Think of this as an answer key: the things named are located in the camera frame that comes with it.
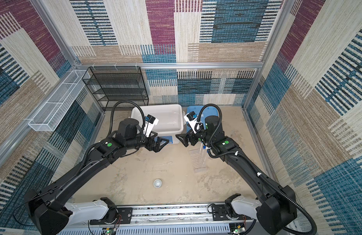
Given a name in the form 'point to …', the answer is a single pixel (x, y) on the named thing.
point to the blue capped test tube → (204, 148)
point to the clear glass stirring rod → (162, 170)
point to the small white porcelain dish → (157, 183)
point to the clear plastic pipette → (162, 164)
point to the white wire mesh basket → (48, 116)
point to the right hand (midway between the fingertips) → (183, 132)
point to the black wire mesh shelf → (117, 86)
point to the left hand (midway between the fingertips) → (162, 136)
